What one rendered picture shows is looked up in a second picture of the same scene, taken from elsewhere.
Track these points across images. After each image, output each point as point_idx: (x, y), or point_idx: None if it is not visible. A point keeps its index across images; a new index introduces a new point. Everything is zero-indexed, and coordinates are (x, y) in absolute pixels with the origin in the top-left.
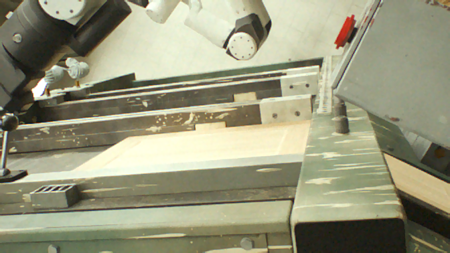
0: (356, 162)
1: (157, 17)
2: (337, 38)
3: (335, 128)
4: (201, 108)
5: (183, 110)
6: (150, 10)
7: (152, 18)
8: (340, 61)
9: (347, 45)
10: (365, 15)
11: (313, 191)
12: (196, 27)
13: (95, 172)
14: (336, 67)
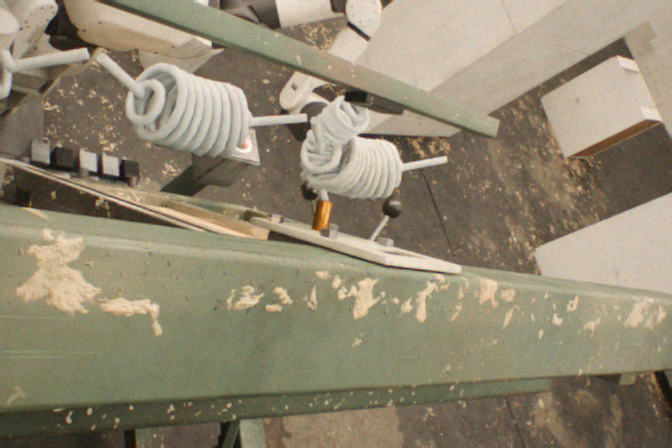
0: (192, 198)
1: (42, 20)
2: (248, 143)
3: (136, 184)
4: (53, 175)
5: (62, 178)
6: (55, 10)
7: (32, 15)
8: (245, 151)
9: (241, 145)
10: (251, 137)
11: (234, 206)
12: (5, 45)
13: (260, 227)
14: (238, 153)
